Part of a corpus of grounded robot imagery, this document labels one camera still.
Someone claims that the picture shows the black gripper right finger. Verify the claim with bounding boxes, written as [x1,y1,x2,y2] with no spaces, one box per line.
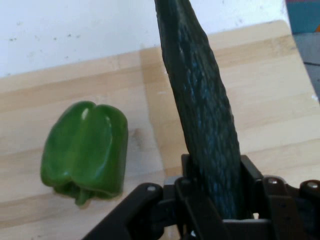
[239,154,320,240]

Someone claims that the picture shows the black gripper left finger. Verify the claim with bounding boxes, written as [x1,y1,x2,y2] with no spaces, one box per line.
[82,153,228,240]

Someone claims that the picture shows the long dark green cucumber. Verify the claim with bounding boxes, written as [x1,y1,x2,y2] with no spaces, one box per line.
[154,0,251,221]

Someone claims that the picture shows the green bell pepper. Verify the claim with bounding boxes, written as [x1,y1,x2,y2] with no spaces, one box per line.
[40,100,129,207]

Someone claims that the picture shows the light wooden cutting board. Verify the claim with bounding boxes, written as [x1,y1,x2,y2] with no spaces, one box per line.
[0,19,320,240]

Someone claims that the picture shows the colourful geometric patterned panel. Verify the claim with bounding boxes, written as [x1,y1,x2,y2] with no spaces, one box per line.
[284,0,320,35]

